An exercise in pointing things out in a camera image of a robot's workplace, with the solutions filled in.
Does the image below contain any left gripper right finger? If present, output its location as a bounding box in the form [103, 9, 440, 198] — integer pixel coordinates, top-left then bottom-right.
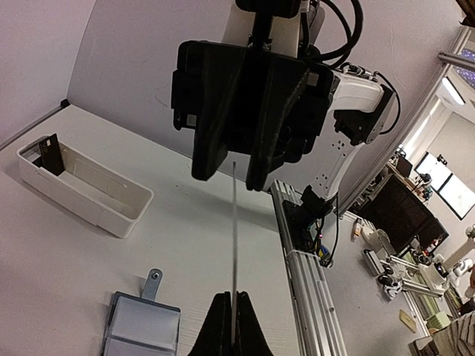
[233, 291, 271, 356]

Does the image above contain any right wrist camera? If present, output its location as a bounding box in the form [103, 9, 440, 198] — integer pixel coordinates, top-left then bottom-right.
[235, 0, 301, 19]

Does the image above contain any black monitor in background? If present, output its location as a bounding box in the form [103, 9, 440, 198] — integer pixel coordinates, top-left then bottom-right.
[359, 175, 449, 253]

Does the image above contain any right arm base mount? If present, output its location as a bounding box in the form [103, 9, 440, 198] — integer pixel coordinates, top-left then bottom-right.
[282, 185, 337, 253]

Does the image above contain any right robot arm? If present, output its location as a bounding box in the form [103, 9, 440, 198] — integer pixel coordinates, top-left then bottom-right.
[171, 1, 396, 205]

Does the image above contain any white plastic tray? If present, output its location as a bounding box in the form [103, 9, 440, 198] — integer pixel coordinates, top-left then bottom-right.
[16, 135, 154, 239]

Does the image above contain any blue card holder wallet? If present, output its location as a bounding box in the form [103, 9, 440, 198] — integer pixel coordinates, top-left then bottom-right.
[101, 268, 181, 355]

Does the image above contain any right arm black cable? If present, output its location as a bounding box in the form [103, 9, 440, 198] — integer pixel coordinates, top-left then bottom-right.
[307, 0, 367, 62]

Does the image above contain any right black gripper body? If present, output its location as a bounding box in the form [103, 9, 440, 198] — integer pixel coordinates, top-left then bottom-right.
[171, 41, 334, 165]

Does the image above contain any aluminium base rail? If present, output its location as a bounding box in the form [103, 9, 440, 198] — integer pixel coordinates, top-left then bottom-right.
[270, 180, 347, 355]

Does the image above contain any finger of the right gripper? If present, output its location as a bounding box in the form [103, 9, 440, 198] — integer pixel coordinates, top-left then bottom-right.
[191, 47, 260, 181]
[246, 68, 309, 191]

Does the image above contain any black credit card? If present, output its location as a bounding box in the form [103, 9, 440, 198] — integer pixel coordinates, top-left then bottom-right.
[39, 133, 65, 176]

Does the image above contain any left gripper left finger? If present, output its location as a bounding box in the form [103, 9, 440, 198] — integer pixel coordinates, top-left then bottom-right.
[189, 291, 233, 356]

